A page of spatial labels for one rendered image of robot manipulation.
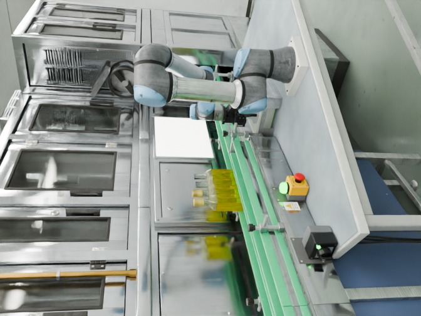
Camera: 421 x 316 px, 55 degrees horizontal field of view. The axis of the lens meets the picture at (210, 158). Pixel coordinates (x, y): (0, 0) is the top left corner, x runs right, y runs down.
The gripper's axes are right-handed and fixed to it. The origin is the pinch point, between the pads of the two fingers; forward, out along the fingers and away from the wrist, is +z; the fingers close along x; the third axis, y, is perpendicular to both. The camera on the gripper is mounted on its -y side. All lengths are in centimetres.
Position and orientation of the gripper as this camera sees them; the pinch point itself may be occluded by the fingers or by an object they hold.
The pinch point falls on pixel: (262, 111)
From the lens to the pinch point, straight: 200.4
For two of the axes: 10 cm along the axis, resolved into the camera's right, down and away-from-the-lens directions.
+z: 9.8, 0.2, 1.7
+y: -1.2, 8.2, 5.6
